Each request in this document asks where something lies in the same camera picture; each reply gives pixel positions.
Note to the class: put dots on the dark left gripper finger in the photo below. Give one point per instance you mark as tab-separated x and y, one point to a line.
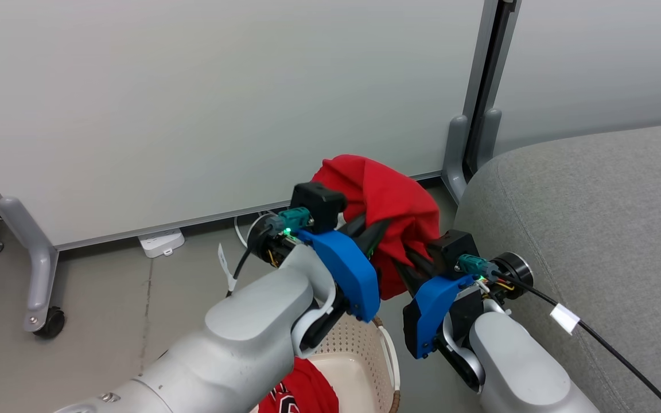
377	236
354	225

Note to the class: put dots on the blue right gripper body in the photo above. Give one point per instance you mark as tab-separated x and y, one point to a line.
431	310

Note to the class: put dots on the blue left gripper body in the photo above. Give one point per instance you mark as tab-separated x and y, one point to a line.
350	275

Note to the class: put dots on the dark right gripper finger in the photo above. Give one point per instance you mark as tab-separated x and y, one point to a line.
421	259
409	276

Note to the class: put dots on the plain red garment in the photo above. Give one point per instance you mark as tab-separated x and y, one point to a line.
391	195

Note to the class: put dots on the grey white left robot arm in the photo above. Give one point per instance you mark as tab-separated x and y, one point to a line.
238	338

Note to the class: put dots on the cream perforated laundry basket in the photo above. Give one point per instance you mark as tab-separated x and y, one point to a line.
359	355

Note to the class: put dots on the grey partition foot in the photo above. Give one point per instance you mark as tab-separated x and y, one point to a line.
488	135
455	155

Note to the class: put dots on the red garment with print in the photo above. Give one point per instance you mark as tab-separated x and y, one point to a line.
304	390

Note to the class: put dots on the grey fabric sofa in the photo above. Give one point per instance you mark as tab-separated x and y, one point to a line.
594	229

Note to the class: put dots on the white floor power box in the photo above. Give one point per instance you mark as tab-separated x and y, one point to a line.
161	242

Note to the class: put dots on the wide white partition panel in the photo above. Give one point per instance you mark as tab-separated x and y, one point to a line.
193	103

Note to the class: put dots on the black caster wheel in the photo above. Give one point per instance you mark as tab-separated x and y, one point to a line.
50	322

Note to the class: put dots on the grey partition leg with caster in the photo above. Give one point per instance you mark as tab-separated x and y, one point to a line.
32	252

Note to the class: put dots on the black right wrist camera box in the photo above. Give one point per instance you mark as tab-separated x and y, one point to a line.
451	248

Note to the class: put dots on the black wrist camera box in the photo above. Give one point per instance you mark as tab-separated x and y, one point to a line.
451	248
319	203

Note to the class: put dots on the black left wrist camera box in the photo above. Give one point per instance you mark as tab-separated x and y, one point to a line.
319	203

